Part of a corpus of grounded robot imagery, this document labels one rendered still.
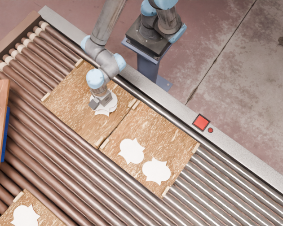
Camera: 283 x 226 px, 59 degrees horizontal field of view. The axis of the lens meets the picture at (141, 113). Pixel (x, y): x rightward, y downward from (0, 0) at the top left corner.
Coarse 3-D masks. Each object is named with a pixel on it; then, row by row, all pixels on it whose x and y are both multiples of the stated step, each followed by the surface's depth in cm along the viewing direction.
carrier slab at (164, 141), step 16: (144, 112) 136; (128, 128) 133; (144, 128) 134; (160, 128) 134; (176, 128) 134; (112, 144) 131; (144, 144) 131; (160, 144) 131; (176, 144) 131; (192, 144) 132; (112, 160) 129; (144, 160) 129; (160, 160) 129; (176, 160) 129; (144, 176) 127; (176, 176) 127; (160, 192) 124
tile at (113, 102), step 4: (92, 96) 134; (112, 96) 134; (112, 100) 133; (116, 100) 133; (100, 104) 132; (108, 104) 132; (112, 104) 132; (100, 108) 132; (104, 108) 132; (108, 108) 132
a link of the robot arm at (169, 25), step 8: (152, 0) 88; (160, 0) 85; (168, 0) 87; (176, 0) 91; (160, 8) 90; (168, 8) 91; (160, 16) 106; (168, 16) 105; (176, 16) 112; (160, 24) 122; (168, 24) 114; (176, 24) 119; (184, 24) 125; (160, 32) 128; (168, 32) 122; (176, 32) 123; (168, 40) 128; (176, 40) 131
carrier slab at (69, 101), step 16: (64, 80) 141; (80, 80) 141; (64, 96) 138; (80, 96) 138; (128, 96) 139; (64, 112) 135; (80, 112) 136; (112, 112) 136; (80, 128) 133; (96, 128) 133; (112, 128) 133
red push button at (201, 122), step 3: (198, 117) 137; (201, 117) 137; (198, 120) 136; (201, 120) 136; (204, 120) 136; (195, 123) 136; (198, 123) 136; (201, 123) 136; (204, 123) 136; (207, 123) 136; (198, 126) 135; (201, 126) 135; (204, 126) 135; (201, 129) 135
